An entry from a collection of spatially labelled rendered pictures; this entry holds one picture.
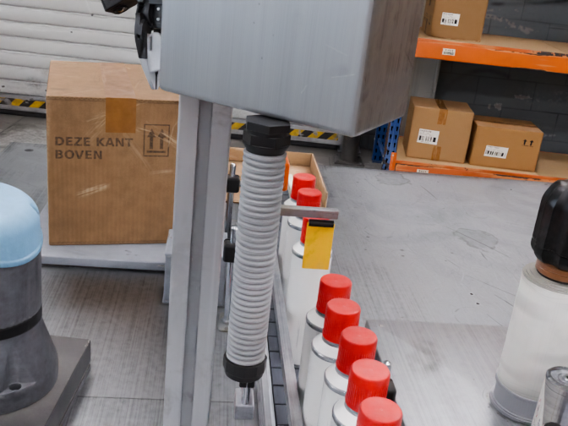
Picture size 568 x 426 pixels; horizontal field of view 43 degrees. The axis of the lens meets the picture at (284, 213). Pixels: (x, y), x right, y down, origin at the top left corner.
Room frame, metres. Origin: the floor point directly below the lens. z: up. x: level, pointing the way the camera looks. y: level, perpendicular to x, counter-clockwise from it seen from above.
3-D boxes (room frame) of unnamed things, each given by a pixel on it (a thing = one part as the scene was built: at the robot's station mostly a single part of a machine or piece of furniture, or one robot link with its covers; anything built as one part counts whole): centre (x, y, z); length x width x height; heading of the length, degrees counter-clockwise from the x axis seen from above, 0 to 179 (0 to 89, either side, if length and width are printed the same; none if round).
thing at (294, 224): (0.92, -0.03, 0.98); 0.05 x 0.05 x 0.20
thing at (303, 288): (0.83, -0.04, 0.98); 0.05 x 0.05 x 0.20
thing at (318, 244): (0.72, -0.04, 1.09); 0.03 x 0.01 x 0.06; 97
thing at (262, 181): (0.49, 0.02, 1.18); 0.04 x 0.04 x 0.21
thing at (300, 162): (1.66, 0.05, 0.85); 0.30 x 0.26 x 0.04; 7
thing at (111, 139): (1.32, 0.34, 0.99); 0.30 x 0.24 x 0.27; 18
